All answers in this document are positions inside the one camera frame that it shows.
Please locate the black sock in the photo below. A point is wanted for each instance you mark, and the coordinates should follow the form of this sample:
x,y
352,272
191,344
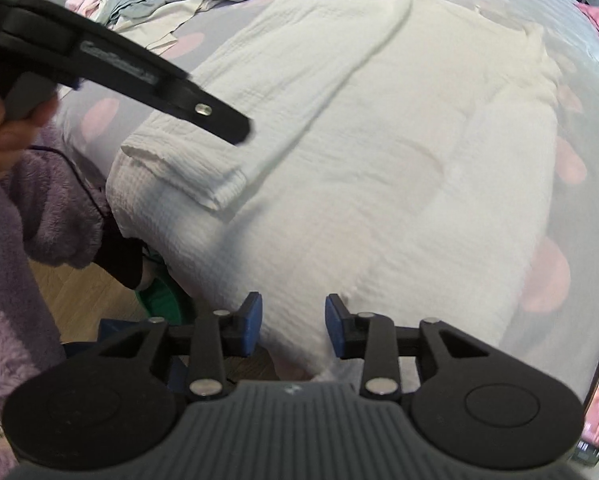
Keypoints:
x,y
122,260

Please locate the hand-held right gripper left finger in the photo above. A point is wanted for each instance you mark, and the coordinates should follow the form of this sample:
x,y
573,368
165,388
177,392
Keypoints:
x,y
253,320

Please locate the white muslin garment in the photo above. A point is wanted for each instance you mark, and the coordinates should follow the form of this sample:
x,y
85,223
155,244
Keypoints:
x,y
354,160

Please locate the person's purple fleece clothing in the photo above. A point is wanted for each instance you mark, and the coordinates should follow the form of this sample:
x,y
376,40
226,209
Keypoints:
x,y
19,335

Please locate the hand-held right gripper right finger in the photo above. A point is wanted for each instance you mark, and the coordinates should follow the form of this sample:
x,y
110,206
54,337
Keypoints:
x,y
334,325

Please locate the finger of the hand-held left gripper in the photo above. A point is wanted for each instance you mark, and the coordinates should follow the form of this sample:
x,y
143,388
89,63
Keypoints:
x,y
214,115

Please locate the cream garment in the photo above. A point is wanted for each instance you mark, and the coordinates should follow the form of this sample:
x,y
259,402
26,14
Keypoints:
x,y
169,17

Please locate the person's left hand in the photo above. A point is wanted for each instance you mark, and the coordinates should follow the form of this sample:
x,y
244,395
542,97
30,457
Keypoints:
x,y
9,140

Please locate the green slipper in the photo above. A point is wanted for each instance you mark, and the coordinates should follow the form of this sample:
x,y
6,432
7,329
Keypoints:
x,y
162,305

